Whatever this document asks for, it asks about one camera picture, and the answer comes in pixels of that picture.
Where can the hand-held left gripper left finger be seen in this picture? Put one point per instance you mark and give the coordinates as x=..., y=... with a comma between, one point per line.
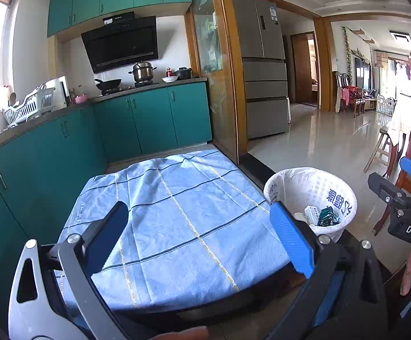
x=111, y=233

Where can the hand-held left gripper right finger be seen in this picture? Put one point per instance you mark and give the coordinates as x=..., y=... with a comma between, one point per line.
x=292, y=241

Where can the white paper cup blue stripe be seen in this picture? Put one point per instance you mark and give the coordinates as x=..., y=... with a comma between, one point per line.
x=299, y=216

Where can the white medicine box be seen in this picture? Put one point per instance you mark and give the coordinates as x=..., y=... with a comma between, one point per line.
x=311, y=215

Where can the dark green wrapper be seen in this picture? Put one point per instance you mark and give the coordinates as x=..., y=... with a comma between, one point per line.
x=327, y=217

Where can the white bin with plastic liner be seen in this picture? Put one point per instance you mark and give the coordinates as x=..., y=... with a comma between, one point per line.
x=319, y=187

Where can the person's right hand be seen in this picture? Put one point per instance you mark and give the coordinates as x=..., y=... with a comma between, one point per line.
x=408, y=272

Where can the person's left hand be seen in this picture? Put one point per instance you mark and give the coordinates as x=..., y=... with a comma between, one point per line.
x=184, y=333

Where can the light wooden chair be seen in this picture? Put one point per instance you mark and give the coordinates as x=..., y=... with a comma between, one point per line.
x=382, y=141

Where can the dining table with yellow cloth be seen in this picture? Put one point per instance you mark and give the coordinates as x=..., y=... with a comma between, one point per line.
x=400, y=120

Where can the white play fence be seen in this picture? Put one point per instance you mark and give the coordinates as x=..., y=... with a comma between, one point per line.
x=386, y=105

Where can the blue checked tablecloth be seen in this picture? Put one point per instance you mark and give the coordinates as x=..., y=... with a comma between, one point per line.
x=191, y=219

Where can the black television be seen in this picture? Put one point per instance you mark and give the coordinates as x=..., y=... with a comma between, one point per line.
x=363, y=74

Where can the green base cabinets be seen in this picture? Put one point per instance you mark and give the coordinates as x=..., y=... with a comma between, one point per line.
x=148, y=113

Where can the ceiling air vent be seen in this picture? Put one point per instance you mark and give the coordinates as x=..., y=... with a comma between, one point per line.
x=400, y=37

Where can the green vine garland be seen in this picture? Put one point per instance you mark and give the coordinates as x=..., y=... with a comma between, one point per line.
x=348, y=49

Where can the pink pot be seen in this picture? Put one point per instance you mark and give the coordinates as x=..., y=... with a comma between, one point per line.
x=80, y=99

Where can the gas stove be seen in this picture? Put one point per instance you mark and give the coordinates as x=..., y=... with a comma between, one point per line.
x=120, y=90

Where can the black wok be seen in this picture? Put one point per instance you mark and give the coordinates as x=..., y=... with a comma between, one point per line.
x=108, y=84

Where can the white dish rack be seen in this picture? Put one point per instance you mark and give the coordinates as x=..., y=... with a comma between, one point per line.
x=28, y=108

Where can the white kitchen appliance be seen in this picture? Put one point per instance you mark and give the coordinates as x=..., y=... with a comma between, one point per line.
x=58, y=92

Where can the steel cooking pot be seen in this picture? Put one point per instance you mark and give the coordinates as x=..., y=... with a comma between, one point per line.
x=143, y=72

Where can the white bowl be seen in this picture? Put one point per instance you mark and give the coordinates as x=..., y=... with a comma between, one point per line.
x=170, y=79

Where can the grey refrigerator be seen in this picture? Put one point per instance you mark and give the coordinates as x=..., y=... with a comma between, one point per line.
x=262, y=78

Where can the black casserole pot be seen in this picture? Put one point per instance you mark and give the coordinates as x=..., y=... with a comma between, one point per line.
x=183, y=73

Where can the wood framed glass door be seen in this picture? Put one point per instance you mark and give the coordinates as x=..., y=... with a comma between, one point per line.
x=212, y=78

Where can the black range hood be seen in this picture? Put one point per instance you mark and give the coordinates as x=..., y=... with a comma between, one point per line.
x=120, y=46

